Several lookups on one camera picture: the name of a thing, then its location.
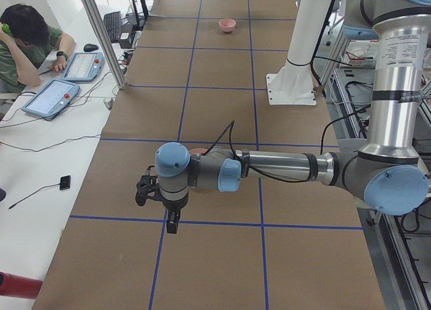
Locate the pink plate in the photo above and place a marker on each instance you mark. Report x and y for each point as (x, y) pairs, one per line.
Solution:
(200, 151)

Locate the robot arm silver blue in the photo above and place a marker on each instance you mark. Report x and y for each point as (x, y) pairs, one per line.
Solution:
(383, 173)

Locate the white camera post with base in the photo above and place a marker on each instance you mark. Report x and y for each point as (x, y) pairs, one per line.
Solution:
(293, 84)

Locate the black keyboard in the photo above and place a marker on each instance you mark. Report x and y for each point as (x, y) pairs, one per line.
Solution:
(112, 24)

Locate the blue teach pendant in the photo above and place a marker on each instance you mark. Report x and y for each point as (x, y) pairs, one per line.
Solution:
(53, 98)
(84, 67)

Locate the far blue teach pendant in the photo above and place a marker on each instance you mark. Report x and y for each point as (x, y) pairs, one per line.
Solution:
(84, 67)

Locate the red cylinder bottle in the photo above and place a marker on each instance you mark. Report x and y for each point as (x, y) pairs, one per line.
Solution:
(19, 287)

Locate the near blue teach pendant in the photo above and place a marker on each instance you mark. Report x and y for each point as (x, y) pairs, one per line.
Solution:
(53, 98)

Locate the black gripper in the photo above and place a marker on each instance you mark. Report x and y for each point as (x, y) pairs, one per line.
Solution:
(174, 205)

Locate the aluminium frame post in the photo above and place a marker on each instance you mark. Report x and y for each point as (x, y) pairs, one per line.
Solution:
(102, 36)

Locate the pink bowl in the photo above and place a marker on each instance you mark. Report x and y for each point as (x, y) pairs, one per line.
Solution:
(227, 25)

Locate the small black square pad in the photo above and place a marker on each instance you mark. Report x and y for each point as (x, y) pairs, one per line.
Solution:
(65, 182)

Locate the black computer mouse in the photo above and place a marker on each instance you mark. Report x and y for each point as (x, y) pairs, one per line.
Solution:
(90, 47)

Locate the person in green shirt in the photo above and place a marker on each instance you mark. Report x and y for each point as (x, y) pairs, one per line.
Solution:
(26, 46)

